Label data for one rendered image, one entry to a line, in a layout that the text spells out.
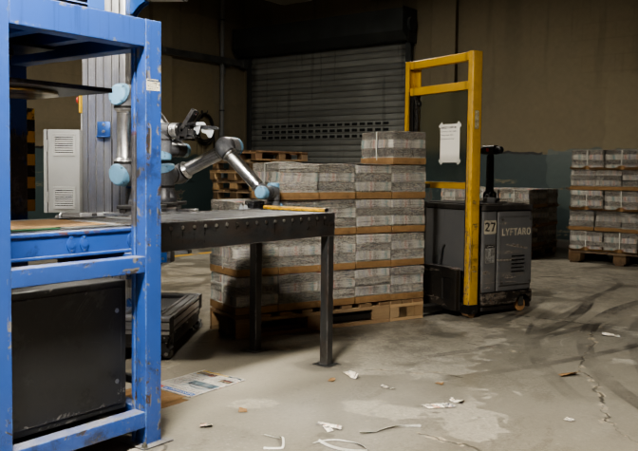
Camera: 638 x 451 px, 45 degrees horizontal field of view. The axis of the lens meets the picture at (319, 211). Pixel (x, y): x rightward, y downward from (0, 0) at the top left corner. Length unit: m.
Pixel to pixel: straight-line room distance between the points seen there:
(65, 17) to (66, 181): 2.00
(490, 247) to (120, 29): 3.53
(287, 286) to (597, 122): 6.91
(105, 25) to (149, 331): 1.09
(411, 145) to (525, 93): 6.14
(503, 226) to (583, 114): 5.49
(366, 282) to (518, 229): 1.30
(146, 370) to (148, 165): 0.75
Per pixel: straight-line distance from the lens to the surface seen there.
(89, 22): 2.77
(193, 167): 4.86
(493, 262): 5.70
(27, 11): 2.64
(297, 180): 4.83
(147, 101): 2.88
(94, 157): 4.58
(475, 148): 5.48
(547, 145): 11.22
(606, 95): 11.01
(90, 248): 2.93
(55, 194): 4.61
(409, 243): 5.37
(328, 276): 4.05
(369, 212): 5.16
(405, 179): 5.32
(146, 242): 2.88
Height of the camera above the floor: 1.02
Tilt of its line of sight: 3 degrees down
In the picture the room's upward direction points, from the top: 1 degrees clockwise
